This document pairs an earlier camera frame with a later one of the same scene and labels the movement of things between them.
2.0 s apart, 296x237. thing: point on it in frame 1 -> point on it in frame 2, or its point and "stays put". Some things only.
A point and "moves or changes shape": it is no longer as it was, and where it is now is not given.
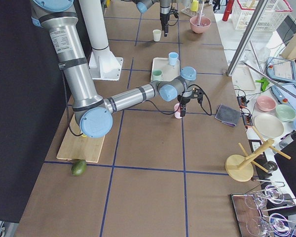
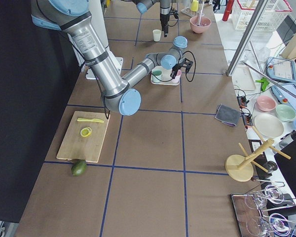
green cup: (157, 75) stays put
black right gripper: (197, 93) -> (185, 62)
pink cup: (177, 113) moves or changes shape
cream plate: (269, 125) stays put
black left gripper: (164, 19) stays put
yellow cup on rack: (194, 5) stays put
